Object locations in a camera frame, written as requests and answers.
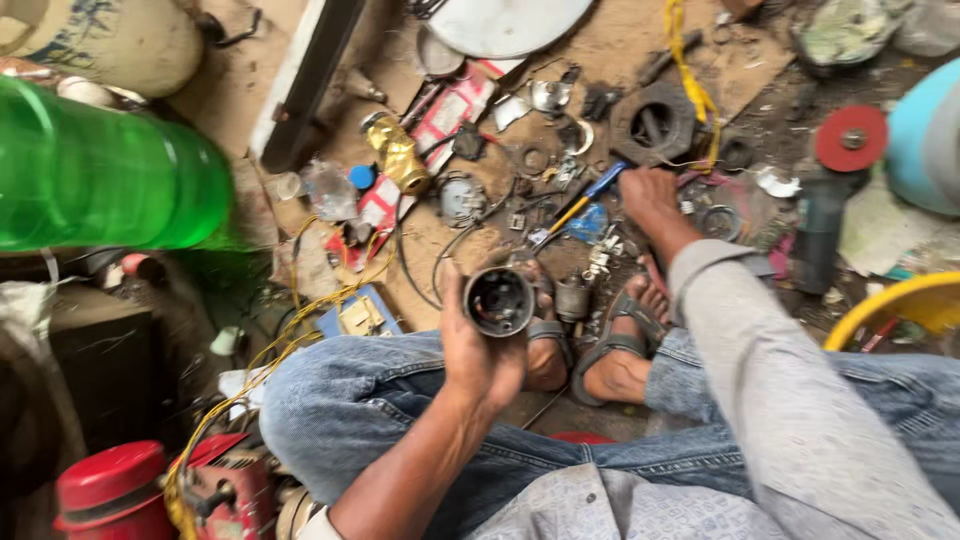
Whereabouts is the dark wooden plank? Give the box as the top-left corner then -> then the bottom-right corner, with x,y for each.
249,0 -> 369,175

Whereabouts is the person's left hand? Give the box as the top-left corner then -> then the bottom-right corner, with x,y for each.
438,255 -> 543,412

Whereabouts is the shiny metal scrap piece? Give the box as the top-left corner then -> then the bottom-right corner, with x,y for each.
526,78 -> 574,117

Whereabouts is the grey dirty bowl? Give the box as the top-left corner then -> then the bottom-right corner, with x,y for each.
790,0 -> 907,70

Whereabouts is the yellow plastic basin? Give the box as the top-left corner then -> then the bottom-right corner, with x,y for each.
823,271 -> 960,354

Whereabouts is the red machine housing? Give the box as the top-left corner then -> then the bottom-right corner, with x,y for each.
166,432 -> 279,540

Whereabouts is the gold foil wrapped part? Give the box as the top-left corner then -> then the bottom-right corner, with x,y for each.
361,111 -> 433,198

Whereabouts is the small metal motor cylinder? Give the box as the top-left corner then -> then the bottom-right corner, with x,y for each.
553,270 -> 595,325

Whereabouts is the light blue plastic container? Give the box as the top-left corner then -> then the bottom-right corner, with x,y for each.
883,57 -> 960,219

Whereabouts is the blue yellow handled screwdriver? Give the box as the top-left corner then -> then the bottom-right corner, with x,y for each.
529,160 -> 631,247

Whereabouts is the blue flat box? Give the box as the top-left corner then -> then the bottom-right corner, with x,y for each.
315,283 -> 405,340

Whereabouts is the blue plastic scrap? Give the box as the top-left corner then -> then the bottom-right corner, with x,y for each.
564,202 -> 612,247

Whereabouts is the angle grinder with red disc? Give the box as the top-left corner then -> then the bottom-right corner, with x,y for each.
792,103 -> 891,297

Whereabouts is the black cable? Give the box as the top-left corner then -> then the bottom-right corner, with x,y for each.
393,177 -> 520,312

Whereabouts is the round white metal plate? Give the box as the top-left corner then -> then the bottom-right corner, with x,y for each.
424,0 -> 595,61

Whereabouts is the person's right hand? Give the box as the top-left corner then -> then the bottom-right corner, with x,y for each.
618,166 -> 703,256

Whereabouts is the round grey metal cap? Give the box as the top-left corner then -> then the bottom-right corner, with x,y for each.
436,172 -> 490,229

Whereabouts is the red metal canister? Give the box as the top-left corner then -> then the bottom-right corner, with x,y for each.
52,439 -> 178,540

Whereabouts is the dark hexagonal metal ring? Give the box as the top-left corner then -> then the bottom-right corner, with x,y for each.
609,81 -> 703,168

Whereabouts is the yellow cord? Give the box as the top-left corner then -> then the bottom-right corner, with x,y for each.
663,0 -> 723,175

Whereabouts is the clear plastic bag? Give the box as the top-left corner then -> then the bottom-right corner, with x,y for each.
301,159 -> 361,223

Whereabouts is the round metal motor housing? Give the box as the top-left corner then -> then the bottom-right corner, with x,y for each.
462,265 -> 538,339

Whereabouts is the grey strap sandal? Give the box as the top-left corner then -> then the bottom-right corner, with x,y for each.
525,274 -> 577,394
571,273 -> 673,408

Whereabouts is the white printed sack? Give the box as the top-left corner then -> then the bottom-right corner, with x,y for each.
0,0 -> 205,100

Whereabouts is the yellow wire bundle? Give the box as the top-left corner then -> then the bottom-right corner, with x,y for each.
162,217 -> 399,540

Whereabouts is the green plastic bottle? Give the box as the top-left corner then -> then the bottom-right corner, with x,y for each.
0,73 -> 235,253

